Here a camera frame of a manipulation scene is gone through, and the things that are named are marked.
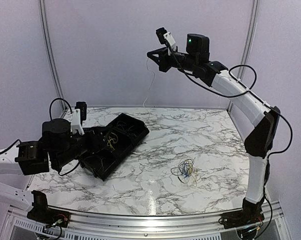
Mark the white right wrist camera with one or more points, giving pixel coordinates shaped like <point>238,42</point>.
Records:
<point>165,37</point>

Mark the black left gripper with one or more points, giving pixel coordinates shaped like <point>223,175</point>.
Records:
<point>96,142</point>

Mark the black three-compartment plastic bin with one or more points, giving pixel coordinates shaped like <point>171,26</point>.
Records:
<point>125,133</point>

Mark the right aluminium corner post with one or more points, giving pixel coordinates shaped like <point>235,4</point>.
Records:
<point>248,43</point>

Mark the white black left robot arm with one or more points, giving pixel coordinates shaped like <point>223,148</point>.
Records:
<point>31,158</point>

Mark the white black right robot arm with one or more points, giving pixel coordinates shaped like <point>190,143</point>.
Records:
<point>216,78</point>

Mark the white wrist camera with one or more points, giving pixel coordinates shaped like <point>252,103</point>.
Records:
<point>165,37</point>
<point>78,116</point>

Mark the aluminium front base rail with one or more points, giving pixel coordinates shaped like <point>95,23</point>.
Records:
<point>98,226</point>

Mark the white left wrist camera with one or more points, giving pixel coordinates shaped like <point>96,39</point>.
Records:
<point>78,116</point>

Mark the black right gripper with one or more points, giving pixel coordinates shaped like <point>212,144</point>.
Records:
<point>161,61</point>

